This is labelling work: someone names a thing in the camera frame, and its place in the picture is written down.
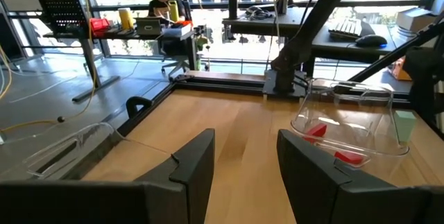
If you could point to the grey box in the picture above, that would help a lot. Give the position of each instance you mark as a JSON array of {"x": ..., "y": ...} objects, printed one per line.
[{"x": 148, "y": 27}]

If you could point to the clear plastic bin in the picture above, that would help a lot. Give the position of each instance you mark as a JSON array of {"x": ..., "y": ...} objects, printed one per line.
[
  {"x": 69, "y": 147},
  {"x": 347, "y": 113}
]

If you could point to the black pegboard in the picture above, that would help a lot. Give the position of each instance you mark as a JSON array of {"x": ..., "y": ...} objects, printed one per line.
[{"x": 62, "y": 12}]

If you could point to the red rectangular block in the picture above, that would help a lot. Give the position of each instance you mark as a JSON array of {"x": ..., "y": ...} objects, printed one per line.
[{"x": 348, "y": 157}]

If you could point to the yellow bottle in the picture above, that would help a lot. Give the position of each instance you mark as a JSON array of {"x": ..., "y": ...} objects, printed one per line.
[{"x": 173, "y": 10}]

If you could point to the black office chair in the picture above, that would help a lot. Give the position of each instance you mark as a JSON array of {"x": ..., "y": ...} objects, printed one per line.
[{"x": 177, "y": 66}]

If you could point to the black computer mouse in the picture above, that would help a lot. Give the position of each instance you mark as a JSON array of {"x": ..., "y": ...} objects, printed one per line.
[{"x": 371, "y": 41}]

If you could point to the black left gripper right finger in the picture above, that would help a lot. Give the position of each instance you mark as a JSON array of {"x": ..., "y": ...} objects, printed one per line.
[{"x": 329, "y": 199}]

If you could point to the white box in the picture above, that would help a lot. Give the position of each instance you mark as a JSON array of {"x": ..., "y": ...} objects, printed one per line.
[{"x": 414, "y": 19}]

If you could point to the black table clamp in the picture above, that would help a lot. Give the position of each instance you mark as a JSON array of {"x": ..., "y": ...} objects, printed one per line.
[{"x": 133, "y": 101}]

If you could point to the green block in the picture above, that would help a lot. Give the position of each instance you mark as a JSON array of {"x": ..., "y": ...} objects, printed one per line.
[{"x": 404, "y": 125}]

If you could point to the yellow cup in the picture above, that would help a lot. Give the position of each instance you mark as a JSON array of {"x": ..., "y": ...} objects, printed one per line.
[{"x": 125, "y": 18}]

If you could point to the computer keyboard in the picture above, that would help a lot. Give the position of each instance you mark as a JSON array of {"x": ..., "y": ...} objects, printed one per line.
[{"x": 347, "y": 28}]

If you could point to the black desk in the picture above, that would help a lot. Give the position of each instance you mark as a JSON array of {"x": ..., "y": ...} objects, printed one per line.
[
  {"x": 88, "y": 57},
  {"x": 336, "y": 49}
]

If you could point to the white and red book stack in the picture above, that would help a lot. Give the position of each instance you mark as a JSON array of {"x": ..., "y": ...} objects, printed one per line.
[{"x": 177, "y": 30}]

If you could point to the red box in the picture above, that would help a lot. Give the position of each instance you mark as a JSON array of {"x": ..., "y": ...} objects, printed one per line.
[{"x": 98, "y": 24}]

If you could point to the black diagonal frame strut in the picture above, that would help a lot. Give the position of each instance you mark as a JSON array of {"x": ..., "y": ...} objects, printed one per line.
[{"x": 399, "y": 52}]

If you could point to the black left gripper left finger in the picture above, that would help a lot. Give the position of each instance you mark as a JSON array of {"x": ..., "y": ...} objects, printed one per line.
[{"x": 156, "y": 203}]

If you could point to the red wedge block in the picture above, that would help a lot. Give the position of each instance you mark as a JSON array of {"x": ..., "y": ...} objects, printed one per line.
[{"x": 316, "y": 131}]

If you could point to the black table edge frame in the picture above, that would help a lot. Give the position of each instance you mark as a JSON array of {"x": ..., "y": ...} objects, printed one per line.
[{"x": 215, "y": 86}]

